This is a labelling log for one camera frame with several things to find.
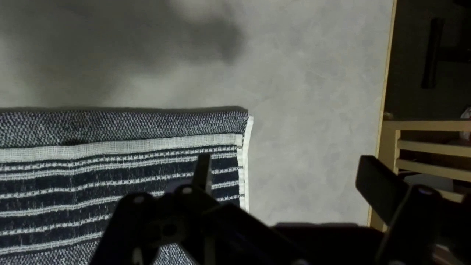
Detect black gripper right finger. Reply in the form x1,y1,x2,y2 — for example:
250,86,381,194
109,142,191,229
355,155,471,265

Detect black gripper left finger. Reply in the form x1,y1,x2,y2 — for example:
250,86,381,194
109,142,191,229
88,154,308,265

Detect blue striped towel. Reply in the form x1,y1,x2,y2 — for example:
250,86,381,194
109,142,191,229
0,107,255,265

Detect wooden chair with slatted backrest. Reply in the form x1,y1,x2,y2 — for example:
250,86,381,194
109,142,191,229
366,111,471,235

